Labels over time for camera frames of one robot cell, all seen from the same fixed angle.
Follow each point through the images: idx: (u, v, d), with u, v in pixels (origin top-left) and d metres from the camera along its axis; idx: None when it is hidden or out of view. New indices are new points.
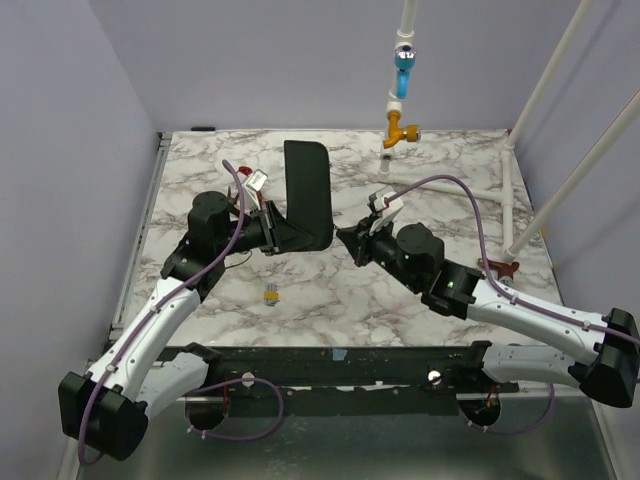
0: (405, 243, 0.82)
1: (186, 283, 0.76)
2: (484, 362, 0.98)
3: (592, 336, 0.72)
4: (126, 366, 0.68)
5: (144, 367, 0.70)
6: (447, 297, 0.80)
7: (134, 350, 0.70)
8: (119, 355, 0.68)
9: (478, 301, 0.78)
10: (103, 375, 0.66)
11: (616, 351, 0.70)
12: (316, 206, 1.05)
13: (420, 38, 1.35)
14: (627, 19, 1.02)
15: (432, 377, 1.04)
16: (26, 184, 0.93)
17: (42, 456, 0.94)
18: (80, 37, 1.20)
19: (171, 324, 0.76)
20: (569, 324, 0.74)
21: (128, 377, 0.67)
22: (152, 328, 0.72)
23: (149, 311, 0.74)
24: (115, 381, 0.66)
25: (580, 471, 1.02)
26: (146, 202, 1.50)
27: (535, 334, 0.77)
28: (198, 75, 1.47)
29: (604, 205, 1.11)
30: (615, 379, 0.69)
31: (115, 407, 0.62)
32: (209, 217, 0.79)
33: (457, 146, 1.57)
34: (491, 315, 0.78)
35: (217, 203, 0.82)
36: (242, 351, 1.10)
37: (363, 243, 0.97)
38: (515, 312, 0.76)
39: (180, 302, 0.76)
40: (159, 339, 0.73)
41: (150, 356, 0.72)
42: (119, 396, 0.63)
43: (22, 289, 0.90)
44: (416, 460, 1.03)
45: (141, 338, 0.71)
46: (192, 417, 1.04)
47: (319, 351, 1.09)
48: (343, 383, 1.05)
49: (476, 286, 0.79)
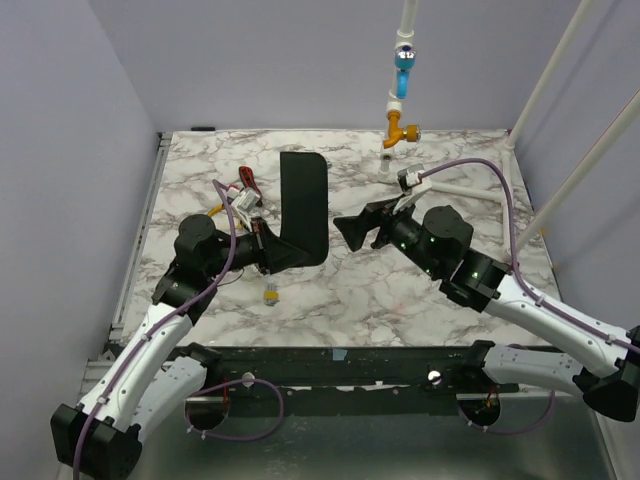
0: (432, 225, 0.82)
1: (177, 311, 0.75)
2: (485, 361, 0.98)
3: (614, 350, 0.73)
4: (117, 397, 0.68)
5: (137, 396, 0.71)
6: (467, 289, 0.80)
7: (125, 380, 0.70)
8: (110, 386, 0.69)
9: (502, 297, 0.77)
10: (94, 406, 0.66)
11: (636, 368, 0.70)
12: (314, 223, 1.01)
13: (420, 38, 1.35)
14: (627, 18, 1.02)
15: (432, 377, 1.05)
16: (26, 183, 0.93)
17: (41, 456, 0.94)
18: (80, 36, 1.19)
19: (162, 353, 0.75)
20: (592, 334, 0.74)
21: (119, 408, 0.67)
22: (143, 359, 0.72)
23: (140, 340, 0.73)
24: (107, 412, 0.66)
25: (582, 472, 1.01)
26: (146, 202, 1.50)
27: (556, 342, 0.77)
28: (198, 75, 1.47)
29: (605, 204, 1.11)
30: (628, 395, 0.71)
31: (107, 439, 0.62)
32: (196, 244, 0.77)
33: (457, 146, 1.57)
34: (508, 312, 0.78)
35: (203, 229, 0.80)
36: (241, 351, 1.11)
37: (384, 222, 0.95)
38: (539, 316, 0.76)
39: (171, 330, 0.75)
40: (151, 368, 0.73)
41: (143, 383, 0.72)
42: (109, 428, 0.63)
43: (22, 288, 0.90)
44: (417, 461, 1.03)
45: (132, 369, 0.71)
46: (192, 416, 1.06)
47: (320, 351, 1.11)
48: (343, 383, 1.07)
49: (501, 281, 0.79)
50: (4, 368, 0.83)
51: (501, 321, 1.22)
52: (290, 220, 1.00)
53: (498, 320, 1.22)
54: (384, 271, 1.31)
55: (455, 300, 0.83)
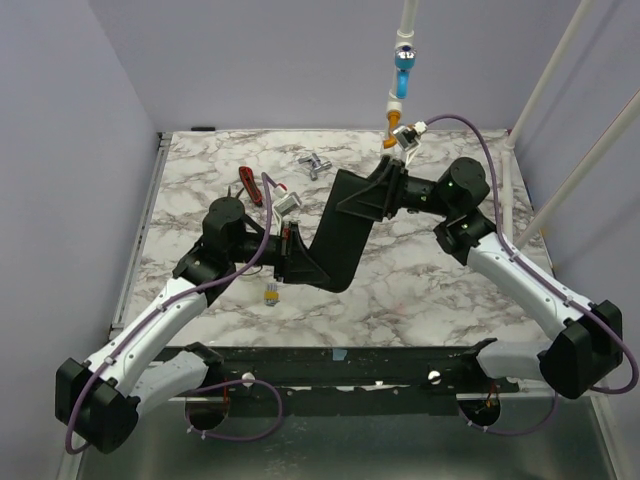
0: (455, 173, 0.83)
1: (196, 288, 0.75)
2: (480, 351, 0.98)
3: (567, 310, 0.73)
4: (124, 360, 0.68)
5: (142, 364, 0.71)
6: (455, 237, 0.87)
7: (134, 345, 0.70)
8: (118, 349, 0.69)
9: (480, 247, 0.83)
10: (101, 365, 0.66)
11: (584, 331, 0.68)
12: (348, 253, 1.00)
13: (419, 37, 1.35)
14: (627, 19, 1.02)
15: (432, 377, 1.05)
16: (26, 184, 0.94)
17: (42, 456, 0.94)
18: (80, 38, 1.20)
19: (174, 324, 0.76)
20: (552, 294, 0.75)
21: (124, 371, 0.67)
22: (154, 327, 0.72)
23: (155, 308, 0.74)
24: (111, 373, 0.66)
25: (580, 472, 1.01)
26: (146, 202, 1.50)
27: (523, 299, 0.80)
28: (197, 74, 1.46)
29: (605, 205, 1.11)
30: (570, 356, 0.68)
31: (106, 401, 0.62)
32: (223, 226, 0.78)
33: (456, 146, 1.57)
34: (484, 262, 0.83)
35: (232, 211, 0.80)
36: (242, 351, 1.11)
37: (394, 180, 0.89)
38: (509, 269, 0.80)
39: (187, 304, 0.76)
40: (159, 339, 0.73)
41: (151, 351, 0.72)
42: (112, 389, 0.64)
43: (22, 289, 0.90)
44: (417, 460, 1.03)
45: (144, 334, 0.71)
46: (192, 416, 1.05)
47: (320, 351, 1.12)
48: (343, 383, 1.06)
49: (484, 238, 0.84)
50: (3, 369, 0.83)
51: (501, 321, 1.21)
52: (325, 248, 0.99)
53: (498, 320, 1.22)
54: (383, 271, 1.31)
55: (440, 243, 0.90)
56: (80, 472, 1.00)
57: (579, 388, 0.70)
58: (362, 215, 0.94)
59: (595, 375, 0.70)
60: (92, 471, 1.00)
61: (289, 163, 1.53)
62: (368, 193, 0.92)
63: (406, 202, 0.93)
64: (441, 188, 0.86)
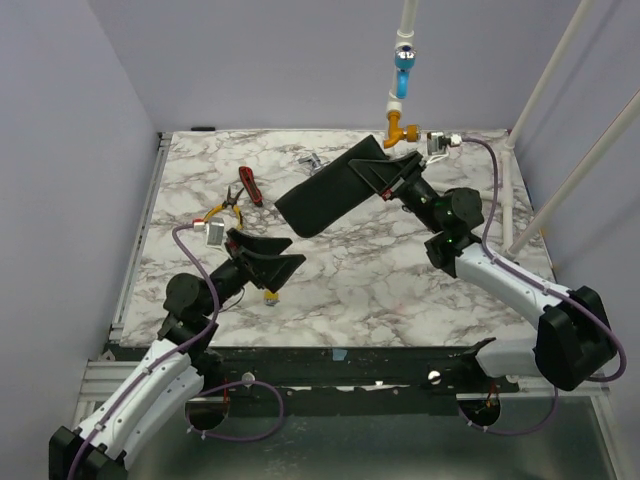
0: (455, 203, 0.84)
1: (178, 350, 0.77)
2: (480, 350, 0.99)
3: (546, 299, 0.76)
4: (113, 425, 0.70)
5: (131, 426, 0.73)
6: (444, 254, 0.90)
7: (123, 409, 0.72)
8: (108, 414, 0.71)
9: (463, 257, 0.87)
10: (91, 432, 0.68)
11: (563, 315, 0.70)
12: (320, 205, 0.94)
13: (420, 36, 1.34)
14: (626, 19, 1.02)
15: (432, 377, 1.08)
16: (27, 184, 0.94)
17: (42, 457, 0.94)
18: (80, 37, 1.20)
19: (163, 384, 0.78)
20: (532, 286, 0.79)
21: (114, 435, 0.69)
22: (142, 389, 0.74)
23: (142, 372, 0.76)
24: (101, 439, 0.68)
25: (581, 472, 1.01)
26: (146, 202, 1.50)
27: (508, 297, 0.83)
28: (198, 74, 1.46)
29: (605, 204, 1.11)
30: (554, 341, 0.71)
31: (98, 466, 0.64)
32: (182, 308, 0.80)
33: (456, 146, 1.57)
34: (470, 270, 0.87)
35: (187, 292, 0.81)
36: (242, 351, 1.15)
37: (409, 168, 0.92)
38: (490, 270, 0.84)
39: (172, 365, 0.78)
40: (148, 400, 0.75)
41: (140, 411, 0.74)
42: (102, 456, 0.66)
43: (23, 289, 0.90)
44: (417, 461, 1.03)
45: (134, 396, 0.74)
46: (192, 416, 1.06)
47: (320, 350, 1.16)
48: (343, 383, 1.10)
49: (470, 247, 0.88)
50: (4, 370, 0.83)
51: (501, 321, 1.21)
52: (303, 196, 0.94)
53: (498, 320, 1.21)
54: (383, 271, 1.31)
55: (428, 255, 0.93)
56: None
57: (574, 374, 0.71)
58: (369, 184, 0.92)
59: (590, 362, 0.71)
60: None
61: (289, 163, 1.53)
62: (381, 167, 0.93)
63: (404, 197, 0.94)
64: (438, 209, 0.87)
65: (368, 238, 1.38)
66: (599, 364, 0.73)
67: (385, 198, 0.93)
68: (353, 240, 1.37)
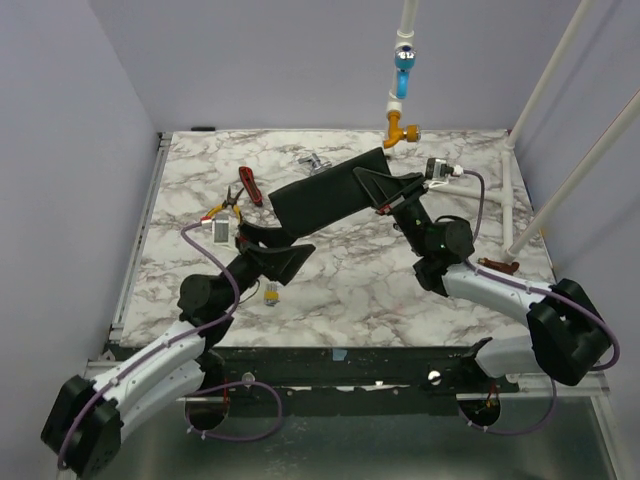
0: (448, 236, 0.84)
1: (197, 329, 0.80)
2: (478, 351, 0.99)
3: (531, 297, 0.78)
4: (127, 384, 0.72)
5: (140, 391, 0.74)
6: (435, 279, 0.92)
7: (137, 372, 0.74)
8: (124, 372, 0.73)
9: (449, 274, 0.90)
10: (106, 385, 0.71)
11: (549, 309, 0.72)
12: (317, 209, 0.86)
13: (419, 37, 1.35)
14: (626, 19, 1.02)
15: (432, 377, 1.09)
16: (27, 184, 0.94)
17: (42, 457, 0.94)
18: (80, 37, 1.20)
19: (176, 361, 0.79)
20: (516, 288, 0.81)
21: (125, 394, 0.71)
22: (158, 359, 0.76)
23: (161, 343, 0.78)
24: (113, 394, 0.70)
25: (580, 472, 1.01)
26: (146, 202, 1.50)
27: (497, 304, 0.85)
28: (198, 74, 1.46)
29: (605, 204, 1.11)
30: (547, 336, 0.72)
31: (103, 419, 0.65)
32: (194, 308, 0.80)
33: (457, 146, 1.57)
34: (458, 285, 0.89)
35: (199, 293, 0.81)
36: (241, 351, 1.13)
37: (410, 189, 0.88)
38: (475, 281, 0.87)
39: (189, 344, 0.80)
40: (162, 370, 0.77)
41: (151, 380, 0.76)
42: (110, 410, 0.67)
43: (23, 289, 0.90)
44: (418, 461, 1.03)
45: (149, 363, 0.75)
46: (192, 417, 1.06)
47: (319, 350, 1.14)
48: (343, 384, 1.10)
49: (454, 268, 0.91)
50: (3, 370, 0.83)
51: (501, 321, 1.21)
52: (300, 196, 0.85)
53: (498, 320, 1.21)
54: (383, 271, 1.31)
55: (418, 278, 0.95)
56: None
57: (574, 368, 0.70)
58: (369, 195, 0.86)
59: (589, 354, 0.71)
60: None
61: (289, 163, 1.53)
62: (384, 180, 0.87)
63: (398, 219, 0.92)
64: (431, 238, 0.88)
65: (368, 238, 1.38)
66: (600, 356, 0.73)
67: (381, 213, 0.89)
68: (353, 240, 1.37)
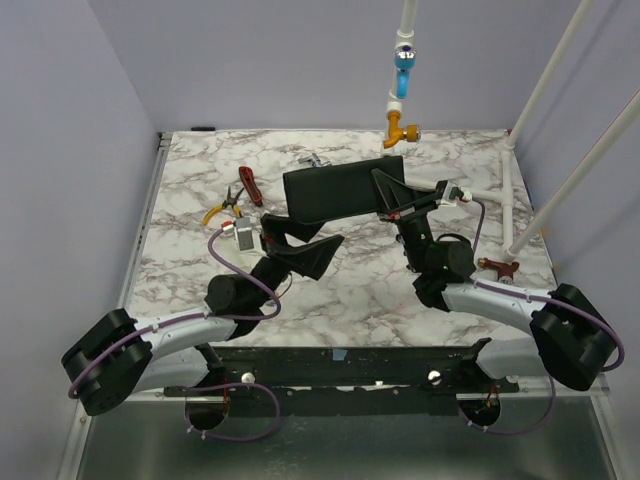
0: (453, 257, 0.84)
1: (234, 318, 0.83)
2: (479, 353, 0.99)
3: (532, 305, 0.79)
4: (163, 335, 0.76)
5: (167, 348, 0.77)
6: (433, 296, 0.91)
7: (173, 328, 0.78)
8: (164, 323, 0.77)
9: (449, 289, 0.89)
10: (147, 327, 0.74)
11: (553, 317, 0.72)
12: (333, 196, 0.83)
13: (419, 37, 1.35)
14: (626, 20, 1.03)
15: (432, 377, 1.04)
16: (27, 184, 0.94)
17: (43, 457, 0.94)
18: (80, 37, 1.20)
19: (203, 336, 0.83)
20: (516, 297, 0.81)
21: (159, 343, 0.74)
22: (192, 325, 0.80)
23: (200, 311, 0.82)
24: (150, 338, 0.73)
25: (580, 472, 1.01)
26: (146, 202, 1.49)
27: (499, 314, 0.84)
28: (198, 74, 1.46)
29: (604, 204, 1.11)
30: (554, 345, 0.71)
31: (134, 358, 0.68)
32: (216, 310, 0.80)
33: (457, 146, 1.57)
34: (461, 300, 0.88)
35: (224, 296, 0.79)
36: (241, 351, 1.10)
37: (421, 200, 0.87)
38: (476, 294, 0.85)
39: (223, 322, 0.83)
40: (191, 337, 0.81)
41: (178, 342, 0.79)
42: (143, 351, 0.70)
43: (23, 289, 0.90)
44: (418, 461, 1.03)
45: (184, 326, 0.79)
46: (192, 417, 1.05)
47: (319, 351, 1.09)
48: (343, 383, 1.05)
49: (451, 286, 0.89)
50: (3, 371, 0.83)
51: None
52: (319, 182, 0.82)
53: None
54: (383, 271, 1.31)
55: (416, 290, 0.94)
56: (80, 472, 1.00)
57: (586, 373, 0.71)
58: (382, 199, 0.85)
59: (597, 357, 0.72)
60: (92, 472, 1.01)
61: (289, 163, 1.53)
62: (398, 188, 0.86)
63: (403, 230, 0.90)
64: (433, 256, 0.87)
65: (369, 238, 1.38)
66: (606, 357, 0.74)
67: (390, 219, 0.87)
68: (353, 240, 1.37)
